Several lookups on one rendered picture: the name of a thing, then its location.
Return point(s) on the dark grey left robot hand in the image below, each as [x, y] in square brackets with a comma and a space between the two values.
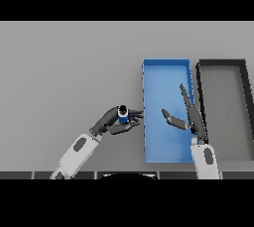
[107, 120]

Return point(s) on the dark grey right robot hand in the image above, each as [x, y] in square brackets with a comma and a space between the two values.
[195, 120]

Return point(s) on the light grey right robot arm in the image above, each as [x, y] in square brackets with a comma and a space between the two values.
[205, 158]

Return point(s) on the blue bin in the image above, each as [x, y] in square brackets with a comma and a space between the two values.
[167, 108]

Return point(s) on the dark grey bin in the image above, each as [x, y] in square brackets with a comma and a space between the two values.
[226, 105]

